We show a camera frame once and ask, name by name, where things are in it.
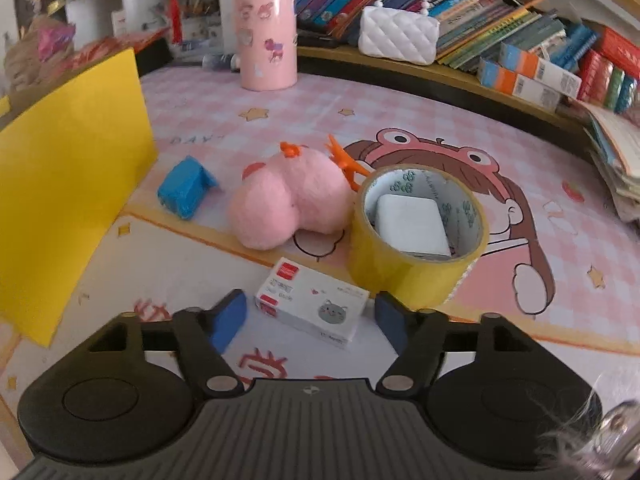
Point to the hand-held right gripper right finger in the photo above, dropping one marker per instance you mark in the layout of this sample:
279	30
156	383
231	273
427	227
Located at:
392	322

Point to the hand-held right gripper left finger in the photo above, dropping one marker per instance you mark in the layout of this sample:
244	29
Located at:
230	317

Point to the yellow tape roll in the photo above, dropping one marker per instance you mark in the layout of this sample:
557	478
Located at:
380	265

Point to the small white cat-print box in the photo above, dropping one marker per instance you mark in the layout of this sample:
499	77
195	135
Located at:
310	305

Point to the white paper sheet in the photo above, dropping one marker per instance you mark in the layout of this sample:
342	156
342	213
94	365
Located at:
410	225

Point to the pink plush toy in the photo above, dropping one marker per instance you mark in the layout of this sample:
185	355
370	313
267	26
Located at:
280	200

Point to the blue plastic packet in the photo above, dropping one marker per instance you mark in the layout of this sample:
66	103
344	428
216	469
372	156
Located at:
182	187

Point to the orange hair clip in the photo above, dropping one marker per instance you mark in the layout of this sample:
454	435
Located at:
345	160

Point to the yellow cardboard box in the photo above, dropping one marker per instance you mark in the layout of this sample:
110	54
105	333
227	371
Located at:
65	185

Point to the grey fur trim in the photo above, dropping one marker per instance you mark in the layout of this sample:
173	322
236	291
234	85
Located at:
570	440

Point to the wooden bookshelf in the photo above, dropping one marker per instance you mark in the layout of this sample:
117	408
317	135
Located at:
450	77

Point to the dark spray bottle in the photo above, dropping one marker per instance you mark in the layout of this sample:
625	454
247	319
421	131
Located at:
220	61

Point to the orange and white carton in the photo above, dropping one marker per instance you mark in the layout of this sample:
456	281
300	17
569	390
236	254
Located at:
542	70
520	90

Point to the black keyboard piano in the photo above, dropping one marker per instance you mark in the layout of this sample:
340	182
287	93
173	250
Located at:
150	57

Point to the stack of open books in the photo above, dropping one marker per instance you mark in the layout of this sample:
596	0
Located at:
617	155

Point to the pink sticker canister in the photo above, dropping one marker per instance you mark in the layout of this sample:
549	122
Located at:
265	35

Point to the pen holder with brushes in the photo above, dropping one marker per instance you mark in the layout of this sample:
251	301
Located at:
200	27

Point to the red plastic wrap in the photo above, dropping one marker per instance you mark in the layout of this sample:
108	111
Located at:
115	47

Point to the red brush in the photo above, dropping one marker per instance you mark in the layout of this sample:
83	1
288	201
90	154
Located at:
176	15

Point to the row of colourful books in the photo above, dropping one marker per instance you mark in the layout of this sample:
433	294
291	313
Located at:
475	15

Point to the pink foil packets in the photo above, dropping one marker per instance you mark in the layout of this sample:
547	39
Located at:
55	42

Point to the brown plush cloth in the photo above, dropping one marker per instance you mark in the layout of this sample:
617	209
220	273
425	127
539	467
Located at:
27	60

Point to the white desk shelf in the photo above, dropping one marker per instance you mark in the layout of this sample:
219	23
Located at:
95	15

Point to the row of red-spined books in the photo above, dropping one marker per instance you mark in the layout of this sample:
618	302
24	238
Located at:
607	70

